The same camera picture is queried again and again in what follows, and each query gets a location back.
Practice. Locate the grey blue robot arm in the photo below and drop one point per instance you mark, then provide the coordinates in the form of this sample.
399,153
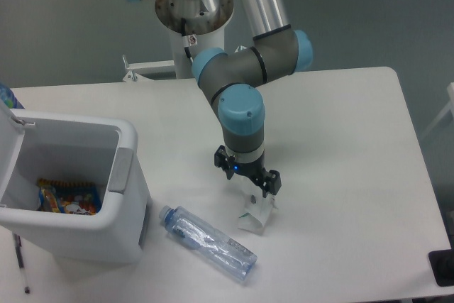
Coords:
230,82

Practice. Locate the black pen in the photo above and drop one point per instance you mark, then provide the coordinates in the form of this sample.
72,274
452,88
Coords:
21,266

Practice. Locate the white paper carton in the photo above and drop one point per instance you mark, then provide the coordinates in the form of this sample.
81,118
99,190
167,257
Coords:
257,209

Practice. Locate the black device at table edge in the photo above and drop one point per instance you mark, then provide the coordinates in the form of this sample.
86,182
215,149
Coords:
442,266

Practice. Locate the white plastic trash can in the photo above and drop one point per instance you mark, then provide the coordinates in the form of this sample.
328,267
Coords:
72,148

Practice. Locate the white frame at right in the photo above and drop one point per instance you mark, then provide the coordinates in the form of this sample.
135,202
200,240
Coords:
442,119

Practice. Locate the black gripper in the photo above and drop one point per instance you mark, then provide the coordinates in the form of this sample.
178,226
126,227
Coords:
268,181

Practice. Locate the clear blue plastic bottle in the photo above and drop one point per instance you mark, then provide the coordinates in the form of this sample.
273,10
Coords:
217,247

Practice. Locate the colourful snack wrapper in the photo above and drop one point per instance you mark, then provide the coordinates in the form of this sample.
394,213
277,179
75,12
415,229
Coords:
80,198

